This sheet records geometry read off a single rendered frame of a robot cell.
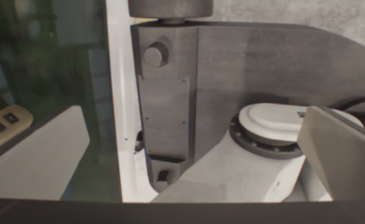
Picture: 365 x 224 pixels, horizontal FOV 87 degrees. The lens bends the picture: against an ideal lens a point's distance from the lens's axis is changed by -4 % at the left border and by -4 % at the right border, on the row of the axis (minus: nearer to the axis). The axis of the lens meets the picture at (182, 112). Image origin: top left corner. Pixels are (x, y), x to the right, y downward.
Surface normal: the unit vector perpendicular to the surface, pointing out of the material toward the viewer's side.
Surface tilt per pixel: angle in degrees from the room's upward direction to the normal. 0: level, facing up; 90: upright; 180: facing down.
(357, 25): 0
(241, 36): 0
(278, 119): 90
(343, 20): 0
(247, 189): 90
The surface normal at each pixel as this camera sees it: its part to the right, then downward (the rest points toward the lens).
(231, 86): -0.21, 0.47
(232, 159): 0.00, -0.88
